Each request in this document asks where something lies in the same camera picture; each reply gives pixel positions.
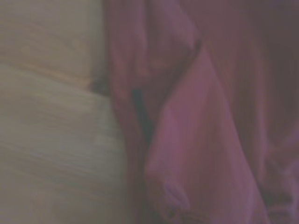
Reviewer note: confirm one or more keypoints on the rust orange shorts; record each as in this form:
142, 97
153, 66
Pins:
198, 116

